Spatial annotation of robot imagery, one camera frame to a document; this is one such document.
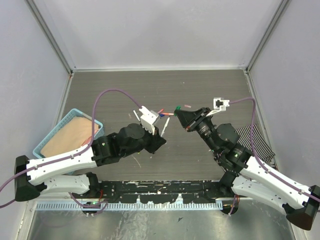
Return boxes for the white marker green end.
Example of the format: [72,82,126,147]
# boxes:
[160,117,170,137]

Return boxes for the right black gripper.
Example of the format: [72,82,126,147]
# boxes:
[174,106,220,153]

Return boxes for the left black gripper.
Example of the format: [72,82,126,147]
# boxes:
[122,122,167,158]

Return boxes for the striped black white cloth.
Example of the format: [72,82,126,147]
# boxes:
[212,124,276,174]

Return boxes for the dark green pen cap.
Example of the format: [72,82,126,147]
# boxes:
[173,105,181,116]

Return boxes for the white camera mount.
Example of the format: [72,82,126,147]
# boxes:
[139,106,160,135]
[206,97,230,117]

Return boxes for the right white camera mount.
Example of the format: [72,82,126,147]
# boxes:
[206,97,230,117]

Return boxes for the light blue plastic basket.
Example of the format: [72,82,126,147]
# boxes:
[32,108,104,159]

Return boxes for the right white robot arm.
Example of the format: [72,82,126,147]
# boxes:
[174,107,320,231]

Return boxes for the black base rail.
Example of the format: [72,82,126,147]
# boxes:
[72,180,234,204]

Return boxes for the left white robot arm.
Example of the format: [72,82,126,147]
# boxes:
[14,123,167,202]

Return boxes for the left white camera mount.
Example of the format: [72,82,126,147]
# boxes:
[139,106,160,135]

